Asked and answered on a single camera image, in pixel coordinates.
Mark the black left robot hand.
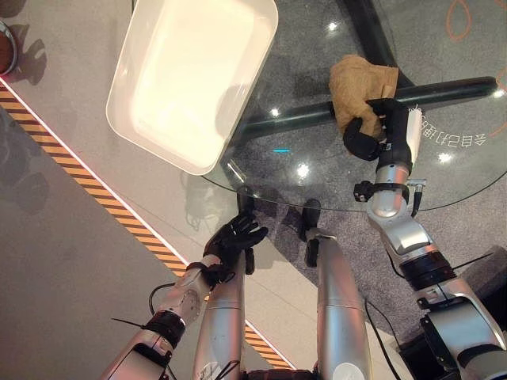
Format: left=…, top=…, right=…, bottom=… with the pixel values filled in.
left=202, top=214, right=269, bottom=275

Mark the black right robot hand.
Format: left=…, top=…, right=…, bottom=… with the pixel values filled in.
left=342, top=97, right=423, bottom=171

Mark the tan wiping cloth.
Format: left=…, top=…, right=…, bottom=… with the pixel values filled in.
left=329, top=54, right=399, bottom=136

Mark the white rectangular plastic basket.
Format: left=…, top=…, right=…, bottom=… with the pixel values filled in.
left=105, top=0, right=279, bottom=176

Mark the black left robot foot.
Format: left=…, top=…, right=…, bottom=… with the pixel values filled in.
left=236, top=190, right=257, bottom=222

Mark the black robot foot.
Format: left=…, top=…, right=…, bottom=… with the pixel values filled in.
left=297, top=198, right=322, bottom=243
left=236, top=190, right=257, bottom=222

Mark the round glass table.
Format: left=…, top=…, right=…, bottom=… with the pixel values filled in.
left=200, top=0, right=507, bottom=213

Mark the silver left robot leg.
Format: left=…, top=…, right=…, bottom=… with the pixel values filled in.
left=193, top=247, right=257, bottom=380

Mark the silver robot leg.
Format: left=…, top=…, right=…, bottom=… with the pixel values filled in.
left=303, top=234, right=372, bottom=380
left=193, top=247, right=257, bottom=380

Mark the black right robot foot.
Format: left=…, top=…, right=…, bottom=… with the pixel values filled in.
left=297, top=198, right=322, bottom=243

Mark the silver right robot leg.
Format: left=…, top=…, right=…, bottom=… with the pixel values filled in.
left=303, top=234, right=372, bottom=380

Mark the yellow black hazard floor tape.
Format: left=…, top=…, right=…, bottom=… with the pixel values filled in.
left=0, top=82, right=294, bottom=370

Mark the round chrome rimmed object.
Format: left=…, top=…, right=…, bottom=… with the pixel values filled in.
left=0, top=19, right=20, bottom=77

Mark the black table base frame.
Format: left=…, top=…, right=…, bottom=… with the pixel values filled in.
left=221, top=0, right=498, bottom=187

